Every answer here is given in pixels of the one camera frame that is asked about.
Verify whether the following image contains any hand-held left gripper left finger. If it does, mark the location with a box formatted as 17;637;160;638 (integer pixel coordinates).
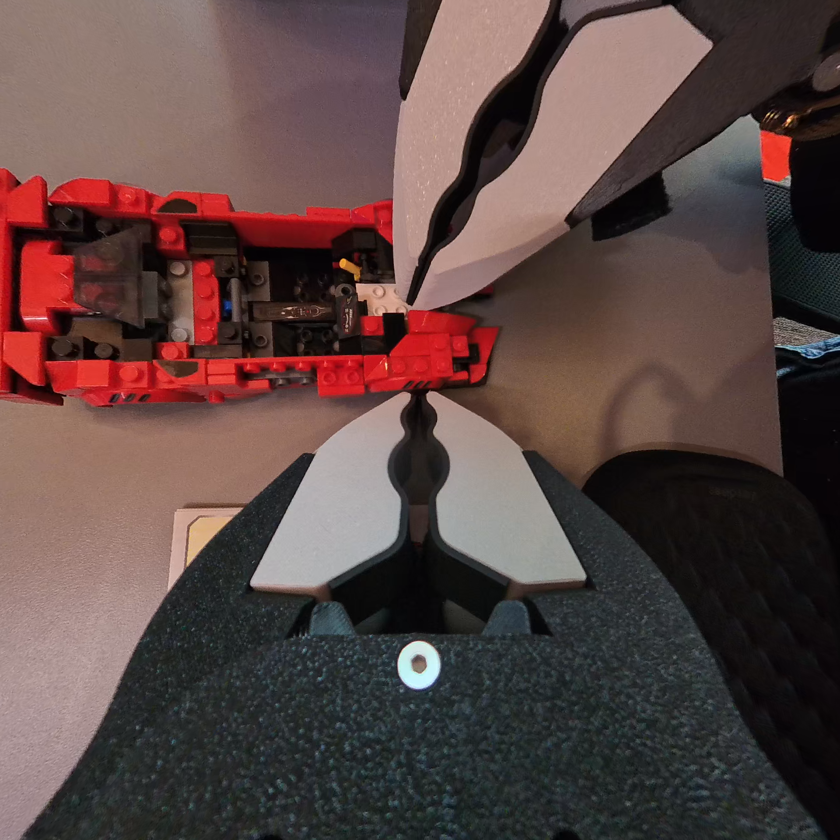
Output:
249;392;411;601

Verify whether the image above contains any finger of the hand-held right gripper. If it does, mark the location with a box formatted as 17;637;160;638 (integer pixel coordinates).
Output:
392;0;673;306
416;5;715;308

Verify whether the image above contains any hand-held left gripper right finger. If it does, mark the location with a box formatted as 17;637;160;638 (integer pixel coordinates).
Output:
420;392;588;601

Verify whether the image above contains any red toy brick car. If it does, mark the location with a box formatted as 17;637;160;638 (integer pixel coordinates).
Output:
0;167;500;409

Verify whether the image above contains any orange flat object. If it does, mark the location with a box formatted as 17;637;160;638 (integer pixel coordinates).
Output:
760;130;791;181

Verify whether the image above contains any white building instruction booklet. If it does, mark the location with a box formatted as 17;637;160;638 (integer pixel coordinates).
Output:
167;504;249;592

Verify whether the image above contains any black fabric office chair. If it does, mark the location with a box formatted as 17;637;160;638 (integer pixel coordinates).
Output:
764;177;840;329

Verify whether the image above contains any black mesh chair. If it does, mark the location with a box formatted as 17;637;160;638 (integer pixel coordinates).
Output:
581;449;840;840

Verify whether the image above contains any gold chain bracelet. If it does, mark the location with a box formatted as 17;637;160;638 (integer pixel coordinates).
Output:
755;92;840;142

